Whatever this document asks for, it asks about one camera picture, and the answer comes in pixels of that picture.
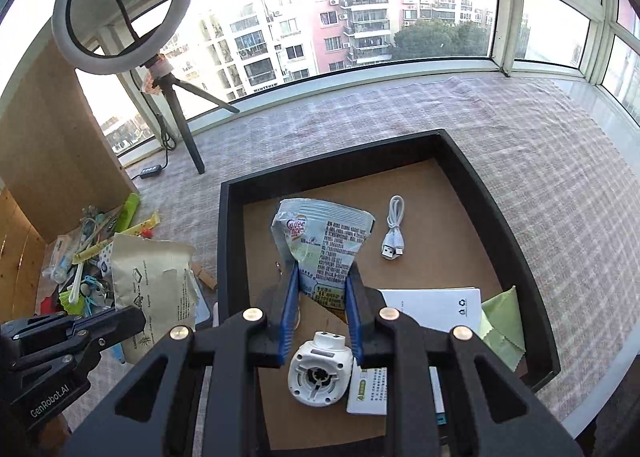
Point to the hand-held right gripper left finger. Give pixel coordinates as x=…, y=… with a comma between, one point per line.
x=289, y=312

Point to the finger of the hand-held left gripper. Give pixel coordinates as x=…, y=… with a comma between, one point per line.
x=122, y=327
x=60, y=324

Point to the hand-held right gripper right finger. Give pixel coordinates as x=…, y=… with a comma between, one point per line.
x=352, y=322

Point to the kraft paper bag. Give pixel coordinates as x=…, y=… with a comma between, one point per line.
x=150, y=277

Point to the white round mini speaker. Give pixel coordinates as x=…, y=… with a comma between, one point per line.
x=320, y=372

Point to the white card with green print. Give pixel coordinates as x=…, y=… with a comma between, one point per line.
x=367, y=389

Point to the white box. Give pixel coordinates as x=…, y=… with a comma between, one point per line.
x=430, y=307

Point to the coffee creamer packet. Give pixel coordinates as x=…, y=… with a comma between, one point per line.
x=320, y=237

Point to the black rectangular tray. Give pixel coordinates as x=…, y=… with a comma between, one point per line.
x=230, y=247

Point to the long yellow stick packet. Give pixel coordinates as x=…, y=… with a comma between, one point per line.
x=145, y=224

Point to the green microfibre cloth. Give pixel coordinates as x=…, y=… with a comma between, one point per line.
x=502, y=322

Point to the red cloth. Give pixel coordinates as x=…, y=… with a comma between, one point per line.
x=47, y=304

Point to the blue and white tube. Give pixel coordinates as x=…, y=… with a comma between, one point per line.
x=60, y=257

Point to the dotted tissue pack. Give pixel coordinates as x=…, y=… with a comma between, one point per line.
x=107, y=254

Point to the pine plank panel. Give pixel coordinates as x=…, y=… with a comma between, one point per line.
x=15, y=257

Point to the bright green packet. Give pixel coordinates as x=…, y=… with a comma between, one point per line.
x=129, y=209

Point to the black tripod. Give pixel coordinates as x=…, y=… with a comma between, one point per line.
x=194, y=147

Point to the white window frame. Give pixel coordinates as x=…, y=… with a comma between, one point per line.
x=505, y=12

